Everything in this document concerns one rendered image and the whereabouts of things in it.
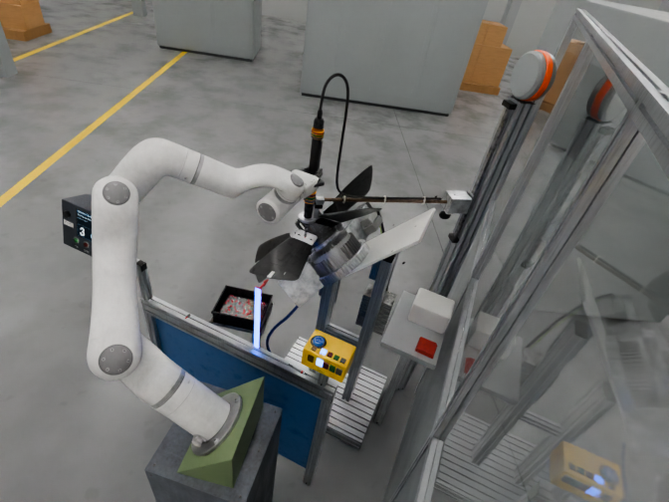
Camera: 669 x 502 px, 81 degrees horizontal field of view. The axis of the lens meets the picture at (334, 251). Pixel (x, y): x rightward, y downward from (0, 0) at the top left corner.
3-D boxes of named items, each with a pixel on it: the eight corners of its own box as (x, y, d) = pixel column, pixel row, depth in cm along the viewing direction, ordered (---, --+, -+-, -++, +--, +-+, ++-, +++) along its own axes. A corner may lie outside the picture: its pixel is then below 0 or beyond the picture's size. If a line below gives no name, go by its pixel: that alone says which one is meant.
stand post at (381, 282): (351, 396, 240) (397, 251, 168) (345, 409, 233) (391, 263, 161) (344, 393, 241) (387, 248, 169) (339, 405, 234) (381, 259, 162)
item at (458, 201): (461, 205, 171) (468, 188, 165) (468, 215, 165) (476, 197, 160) (440, 205, 168) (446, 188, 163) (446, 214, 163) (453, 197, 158)
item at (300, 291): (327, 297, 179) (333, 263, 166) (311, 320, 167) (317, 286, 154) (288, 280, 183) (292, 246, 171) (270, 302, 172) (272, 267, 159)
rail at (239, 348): (334, 395, 152) (337, 384, 147) (331, 404, 149) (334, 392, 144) (149, 305, 173) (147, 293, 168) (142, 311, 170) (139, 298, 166)
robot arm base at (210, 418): (220, 455, 103) (164, 418, 96) (183, 457, 114) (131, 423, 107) (252, 390, 116) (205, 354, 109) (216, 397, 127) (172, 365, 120)
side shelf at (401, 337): (449, 313, 189) (451, 309, 187) (433, 370, 162) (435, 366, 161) (402, 294, 195) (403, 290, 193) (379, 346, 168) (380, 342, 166)
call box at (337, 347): (351, 364, 142) (356, 346, 136) (340, 385, 135) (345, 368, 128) (313, 346, 146) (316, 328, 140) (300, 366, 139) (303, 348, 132)
